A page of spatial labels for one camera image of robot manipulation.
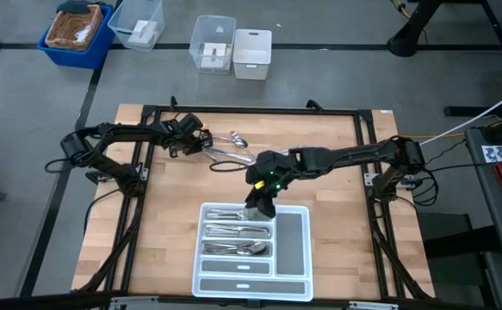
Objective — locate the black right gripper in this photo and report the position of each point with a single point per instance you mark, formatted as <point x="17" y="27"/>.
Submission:
<point x="272" y="170"/>

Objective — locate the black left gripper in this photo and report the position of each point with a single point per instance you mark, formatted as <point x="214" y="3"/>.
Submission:
<point x="184" y="131"/>

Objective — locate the silver spoon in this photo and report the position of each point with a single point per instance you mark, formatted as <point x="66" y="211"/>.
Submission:
<point x="216" y="247"/>
<point x="250" y="251"/>
<point x="236" y="136"/>
<point x="233" y="245"/>
<point x="242" y="143"/>
<point x="259" y="247"/>

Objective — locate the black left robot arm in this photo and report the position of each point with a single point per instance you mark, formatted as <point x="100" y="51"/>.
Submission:
<point x="117" y="129"/>

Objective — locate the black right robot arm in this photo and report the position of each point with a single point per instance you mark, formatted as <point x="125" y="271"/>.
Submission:
<point x="354" y="153"/>

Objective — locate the white cutlery organizer tray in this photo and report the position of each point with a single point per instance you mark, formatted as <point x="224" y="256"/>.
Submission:
<point x="273" y="262"/>

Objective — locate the white cardboard box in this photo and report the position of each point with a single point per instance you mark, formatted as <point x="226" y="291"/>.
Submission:
<point x="143" y="32"/>
<point x="214" y="56"/>

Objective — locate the white plastic storage bin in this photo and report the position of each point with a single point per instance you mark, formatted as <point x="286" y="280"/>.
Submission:
<point x="252" y="64"/>

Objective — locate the clear plastic storage bin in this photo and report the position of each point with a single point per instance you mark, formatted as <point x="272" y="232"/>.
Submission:
<point x="216" y="26"/>
<point x="123" y="17"/>

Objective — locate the blue plastic bin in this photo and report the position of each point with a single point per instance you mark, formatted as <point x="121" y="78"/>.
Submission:
<point x="74" y="58"/>

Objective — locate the white table sticker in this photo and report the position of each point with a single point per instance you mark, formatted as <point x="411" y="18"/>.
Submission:
<point x="386" y="112"/>

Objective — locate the white crumpled paper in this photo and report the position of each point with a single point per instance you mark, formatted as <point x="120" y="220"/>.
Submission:
<point x="83" y="33"/>

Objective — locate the brown wicker basket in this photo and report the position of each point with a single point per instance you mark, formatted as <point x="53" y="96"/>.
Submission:
<point x="67" y="28"/>

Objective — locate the black cloth bundle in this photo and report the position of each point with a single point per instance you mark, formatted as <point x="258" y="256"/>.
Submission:
<point x="73" y="6"/>

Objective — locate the black metal crossbar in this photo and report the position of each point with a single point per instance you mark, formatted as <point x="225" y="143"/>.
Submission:
<point x="61" y="301"/>

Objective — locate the black floor bar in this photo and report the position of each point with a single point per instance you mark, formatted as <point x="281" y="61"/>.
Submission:
<point x="461" y="111"/>

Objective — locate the dark grey side table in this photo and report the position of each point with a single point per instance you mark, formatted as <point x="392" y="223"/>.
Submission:
<point x="487" y="215"/>

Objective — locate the black frame clamp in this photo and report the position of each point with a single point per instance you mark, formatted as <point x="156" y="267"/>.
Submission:
<point x="173" y="102"/>
<point x="314" y="104"/>

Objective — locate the silver metal bracket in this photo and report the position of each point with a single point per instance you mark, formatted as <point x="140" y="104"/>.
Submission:
<point x="134" y="302"/>
<point x="373" y="306"/>

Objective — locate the black desk leg frame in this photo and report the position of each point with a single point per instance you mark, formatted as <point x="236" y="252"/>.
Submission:
<point x="405" y="41"/>

